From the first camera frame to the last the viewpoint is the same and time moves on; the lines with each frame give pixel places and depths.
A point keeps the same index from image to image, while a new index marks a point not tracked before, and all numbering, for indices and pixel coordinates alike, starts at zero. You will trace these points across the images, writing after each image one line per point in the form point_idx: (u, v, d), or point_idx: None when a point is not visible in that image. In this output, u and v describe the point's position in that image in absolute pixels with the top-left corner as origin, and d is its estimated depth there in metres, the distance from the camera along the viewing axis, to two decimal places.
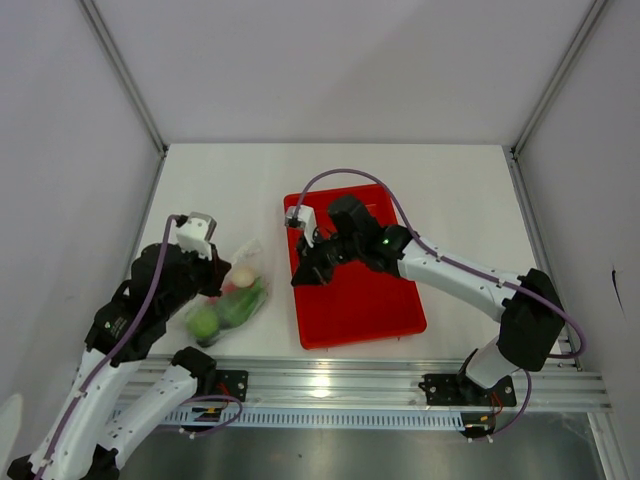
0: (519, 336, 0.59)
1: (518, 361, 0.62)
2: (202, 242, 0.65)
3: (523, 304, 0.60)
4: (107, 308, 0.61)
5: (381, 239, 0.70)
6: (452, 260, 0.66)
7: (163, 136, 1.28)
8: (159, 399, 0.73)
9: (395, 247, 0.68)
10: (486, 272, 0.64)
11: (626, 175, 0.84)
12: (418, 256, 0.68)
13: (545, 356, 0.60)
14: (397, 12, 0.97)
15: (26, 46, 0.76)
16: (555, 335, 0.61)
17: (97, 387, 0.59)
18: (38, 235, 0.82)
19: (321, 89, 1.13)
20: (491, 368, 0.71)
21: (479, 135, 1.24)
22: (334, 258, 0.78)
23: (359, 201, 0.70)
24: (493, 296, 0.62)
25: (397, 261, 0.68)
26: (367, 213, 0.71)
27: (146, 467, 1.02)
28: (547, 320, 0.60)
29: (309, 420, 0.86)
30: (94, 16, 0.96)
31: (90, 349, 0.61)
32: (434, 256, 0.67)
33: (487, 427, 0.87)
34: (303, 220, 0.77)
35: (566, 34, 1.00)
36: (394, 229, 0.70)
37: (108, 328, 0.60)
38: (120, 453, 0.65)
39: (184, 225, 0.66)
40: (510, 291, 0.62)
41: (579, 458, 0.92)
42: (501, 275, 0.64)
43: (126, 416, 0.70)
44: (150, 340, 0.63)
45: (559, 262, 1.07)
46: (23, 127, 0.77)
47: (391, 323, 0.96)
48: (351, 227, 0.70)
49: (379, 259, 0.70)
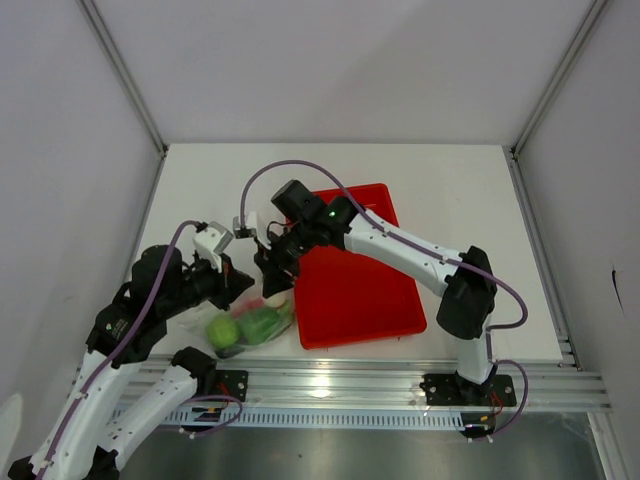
0: (457, 310, 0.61)
1: (457, 332, 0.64)
2: (209, 252, 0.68)
3: (464, 281, 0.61)
4: (108, 310, 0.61)
5: (327, 212, 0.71)
6: (398, 235, 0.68)
7: (163, 136, 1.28)
8: (159, 399, 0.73)
9: (340, 219, 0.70)
10: (432, 249, 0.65)
11: (626, 175, 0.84)
12: (365, 231, 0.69)
13: (479, 327, 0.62)
14: (397, 12, 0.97)
15: (25, 45, 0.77)
16: (489, 305, 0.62)
17: (98, 389, 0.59)
18: (38, 236, 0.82)
19: (321, 89, 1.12)
20: (471, 358, 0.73)
21: (479, 134, 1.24)
22: (296, 251, 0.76)
23: (297, 183, 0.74)
24: (437, 273, 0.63)
25: (344, 234, 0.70)
26: (307, 193, 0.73)
27: (146, 466, 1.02)
28: (484, 294, 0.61)
29: (309, 420, 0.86)
30: (94, 16, 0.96)
31: (90, 351, 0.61)
32: (381, 231, 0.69)
33: (487, 427, 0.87)
34: (252, 226, 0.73)
35: (566, 33, 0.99)
36: (338, 202, 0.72)
37: (109, 330, 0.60)
38: (120, 454, 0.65)
39: (200, 233, 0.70)
40: (453, 267, 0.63)
41: (579, 458, 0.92)
42: (444, 251, 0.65)
43: (125, 417, 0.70)
44: (151, 341, 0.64)
45: (559, 262, 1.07)
46: (23, 128, 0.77)
47: (392, 322, 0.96)
48: (293, 209, 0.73)
49: (324, 231, 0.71)
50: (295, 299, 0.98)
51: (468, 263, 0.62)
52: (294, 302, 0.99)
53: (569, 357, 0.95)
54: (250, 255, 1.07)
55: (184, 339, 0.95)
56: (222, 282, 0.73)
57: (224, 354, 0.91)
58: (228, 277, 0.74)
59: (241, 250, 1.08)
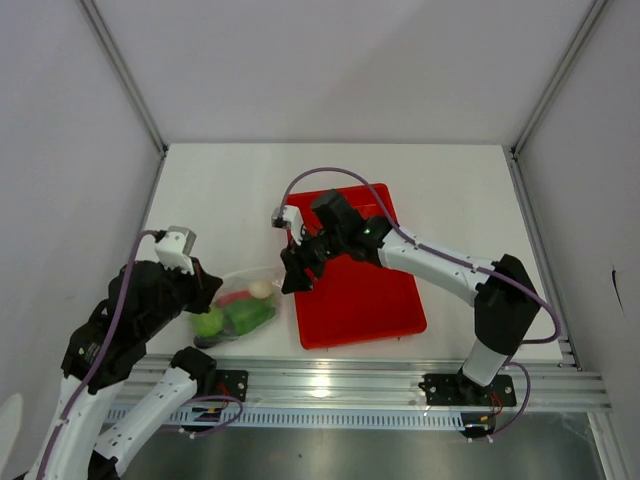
0: (494, 322, 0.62)
1: (497, 346, 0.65)
2: (178, 255, 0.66)
3: (495, 290, 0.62)
4: (81, 333, 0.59)
5: (363, 229, 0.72)
6: (430, 247, 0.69)
7: (163, 136, 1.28)
8: (158, 405, 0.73)
9: (376, 237, 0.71)
10: (462, 258, 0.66)
11: (626, 175, 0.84)
12: (397, 245, 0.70)
13: (519, 340, 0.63)
14: (397, 12, 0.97)
15: (26, 46, 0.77)
16: (532, 319, 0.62)
17: (79, 414, 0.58)
18: (37, 237, 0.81)
19: (321, 89, 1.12)
20: (488, 361, 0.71)
21: (479, 134, 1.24)
22: (323, 255, 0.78)
23: (340, 193, 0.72)
24: (467, 281, 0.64)
25: (378, 250, 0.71)
26: (348, 206, 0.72)
27: (146, 467, 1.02)
28: (525, 305, 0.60)
29: (309, 420, 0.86)
30: (94, 16, 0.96)
31: (66, 375, 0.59)
32: (412, 244, 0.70)
33: (487, 427, 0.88)
34: (289, 219, 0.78)
35: (567, 33, 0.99)
36: (375, 220, 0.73)
37: (82, 354, 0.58)
38: (120, 461, 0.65)
39: (161, 239, 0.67)
40: (484, 275, 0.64)
41: (579, 458, 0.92)
42: (475, 260, 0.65)
43: (125, 421, 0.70)
44: (129, 362, 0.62)
45: (559, 262, 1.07)
46: (23, 129, 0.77)
47: (393, 322, 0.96)
48: (332, 220, 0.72)
49: (361, 249, 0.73)
50: (296, 297, 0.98)
51: (501, 272, 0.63)
52: (294, 302, 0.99)
53: (569, 357, 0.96)
54: (250, 254, 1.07)
55: (185, 339, 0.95)
56: (197, 289, 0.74)
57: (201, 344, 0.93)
58: (202, 278, 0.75)
59: (241, 249, 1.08)
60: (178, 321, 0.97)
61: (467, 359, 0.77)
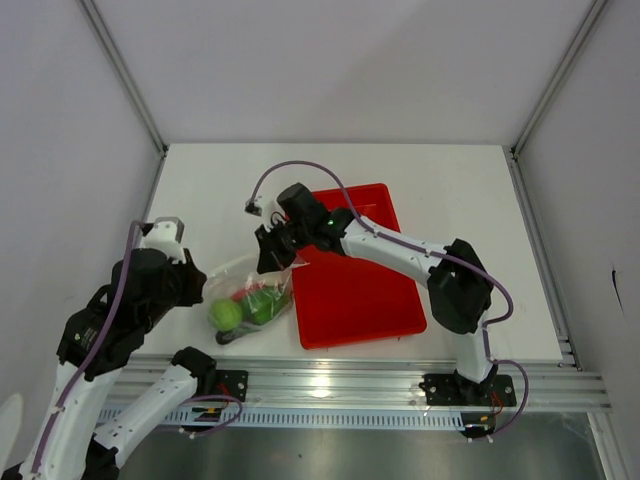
0: (446, 302, 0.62)
1: (452, 324, 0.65)
2: (171, 243, 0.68)
3: (445, 272, 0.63)
4: (79, 317, 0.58)
5: (327, 220, 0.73)
6: (388, 234, 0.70)
7: (162, 136, 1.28)
8: (159, 400, 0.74)
9: (339, 227, 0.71)
10: (417, 243, 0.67)
11: (626, 175, 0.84)
12: (358, 233, 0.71)
13: (470, 318, 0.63)
14: (396, 13, 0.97)
15: (26, 47, 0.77)
16: (483, 298, 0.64)
17: (75, 401, 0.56)
18: (36, 236, 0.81)
19: (321, 89, 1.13)
20: (470, 358, 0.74)
21: (479, 134, 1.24)
22: (290, 244, 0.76)
23: (303, 187, 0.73)
24: (421, 264, 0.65)
25: (340, 240, 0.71)
26: (312, 198, 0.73)
27: (147, 466, 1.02)
28: (476, 286, 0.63)
29: (308, 420, 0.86)
30: (94, 17, 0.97)
31: (62, 362, 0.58)
32: (372, 232, 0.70)
33: (487, 427, 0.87)
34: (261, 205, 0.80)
35: (566, 34, 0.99)
36: (340, 211, 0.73)
37: (78, 341, 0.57)
38: (120, 452, 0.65)
39: (151, 231, 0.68)
40: (437, 260, 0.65)
41: (579, 458, 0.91)
42: (429, 245, 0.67)
43: (126, 415, 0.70)
44: (126, 349, 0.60)
45: (559, 262, 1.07)
46: (23, 131, 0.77)
47: (393, 322, 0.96)
48: (297, 213, 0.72)
49: (324, 239, 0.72)
50: (296, 299, 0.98)
51: (453, 255, 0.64)
52: (295, 302, 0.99)
53: (569, 357, 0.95)
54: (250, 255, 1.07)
55: (184, 339, 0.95)
56: (191, 276, 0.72)
57: (224, 341, 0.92)
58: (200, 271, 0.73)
59: (241, 249, 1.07)
60: (178, 322, 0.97)
61: (457, 360, 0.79)
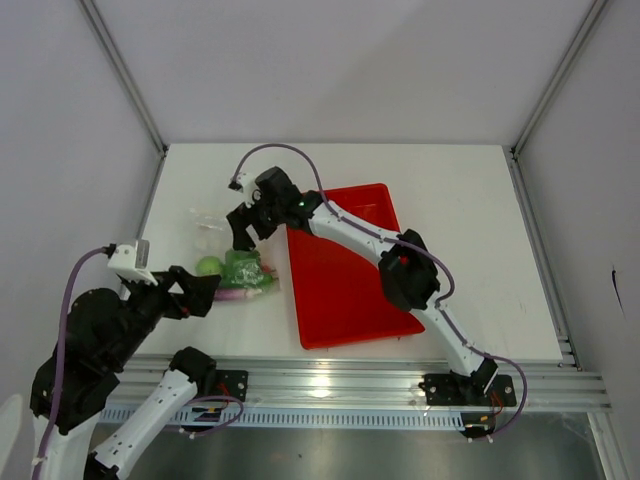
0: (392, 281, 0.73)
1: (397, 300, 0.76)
2: (132, 270, 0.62)
3: (394, 257, 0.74)
4: (45, 371, 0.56)
5: (298, 202, 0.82)
6: (350, 219, 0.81)
7: (162, 136, 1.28)
8: (158, 409, 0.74)
9: (308, 209, 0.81)
10: (374, 230, 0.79)
11: (626, 175, 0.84)
12: (324, 216, 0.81)
13: (416, 300, 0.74)
14: (397, 13, 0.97)
15: (26, 47, 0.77)
16: (427, 282, 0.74)
17: (56, 450, 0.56)
18: (36, 238, 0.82)
19: (321, 89, 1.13)
20: (454, 357, 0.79)
21: (480, 134, 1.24)
22: (265, 219, 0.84)
23: (278, 170, 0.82)
24: (376, 249, 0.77)
25: (309, 221, 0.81)
26: (287, 181, 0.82)
27: (147, 466, 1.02)
28: (420, 271, 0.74)
29: (308, 420, 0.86)
30: (94, 17, 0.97)
31: (37, 415, 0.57)
32: (336, 216, 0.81)
33: (487, 427, 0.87)
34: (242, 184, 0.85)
35: (567, 33, 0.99)
36: (310, 194, 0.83)
37: (45, 397, 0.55)
38: (121, 468, 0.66)
39: (112, 256, 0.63)
40: (389, 245, 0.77)
41: (580, 458, 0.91)
42: (383, 232, 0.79)
43: (125, 428, 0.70)
44: (97, 398, 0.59)
45: (559, 262, 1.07)
46: (23, 131, 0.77)
47: (391, 322, 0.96)
48: (273, 193, 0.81)
49: (294, 219, 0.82)
50: (296, 298, 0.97)
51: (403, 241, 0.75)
52: (294, 302, 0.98)
53: (569, 357, 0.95)
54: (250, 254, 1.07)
55: (184, 339, 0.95)
56: (169, 296, 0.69)
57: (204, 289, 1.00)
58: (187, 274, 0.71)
59: None
60: (178, 322, 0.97)
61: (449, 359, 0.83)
